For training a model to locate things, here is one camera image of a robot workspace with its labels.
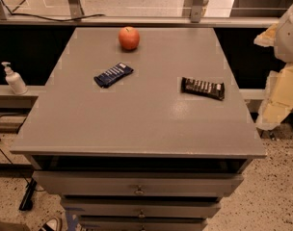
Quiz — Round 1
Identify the black white sneaker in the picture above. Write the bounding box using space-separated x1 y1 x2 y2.
39 218 62 231

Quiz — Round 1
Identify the red orange apple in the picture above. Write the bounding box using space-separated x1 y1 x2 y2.
119 26 140 50

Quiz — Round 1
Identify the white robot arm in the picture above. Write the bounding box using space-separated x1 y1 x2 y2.
274 4 293 64

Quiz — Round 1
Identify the grey drawer cabinet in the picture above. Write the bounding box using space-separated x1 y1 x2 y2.
10 27 268 231

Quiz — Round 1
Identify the black chocolate rxbar wrapper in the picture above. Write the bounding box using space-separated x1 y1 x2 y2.
181 77 225 101

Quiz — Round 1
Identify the grey metal railing frame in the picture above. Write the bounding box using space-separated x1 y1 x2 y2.
0 0 280 28

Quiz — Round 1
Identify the black floor cable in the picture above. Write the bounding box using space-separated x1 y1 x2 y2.
0 113 32 186

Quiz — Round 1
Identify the black cable on rail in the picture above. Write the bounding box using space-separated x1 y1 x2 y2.
0 0 106 22

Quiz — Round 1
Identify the middle grey drawer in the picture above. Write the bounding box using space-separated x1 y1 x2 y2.
61 198 221 218

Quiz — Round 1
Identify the white pump dispenser bottle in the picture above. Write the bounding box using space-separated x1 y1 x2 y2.
1 62 28 95

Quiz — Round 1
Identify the bottom grey drawer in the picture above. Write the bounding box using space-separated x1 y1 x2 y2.
79 218 206 231

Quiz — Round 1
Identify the grey drawer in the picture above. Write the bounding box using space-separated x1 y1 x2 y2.
79 218 206 231
61 198 221 218
33 171 243 197

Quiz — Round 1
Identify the black power strip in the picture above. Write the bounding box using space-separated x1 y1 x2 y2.
18 179 37 211

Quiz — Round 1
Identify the blue rxbar wrapper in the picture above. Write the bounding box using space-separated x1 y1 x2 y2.
93 63 134 89

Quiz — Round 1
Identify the top grey drawer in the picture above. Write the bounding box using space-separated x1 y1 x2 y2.
33 171 243 197

